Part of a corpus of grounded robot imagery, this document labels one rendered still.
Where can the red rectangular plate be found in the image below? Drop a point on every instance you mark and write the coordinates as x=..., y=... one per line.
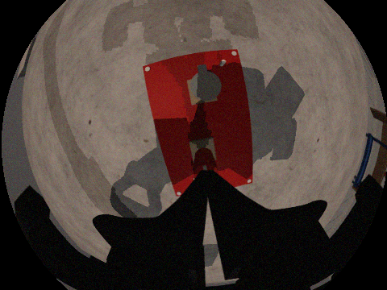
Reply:
x=201, y=115

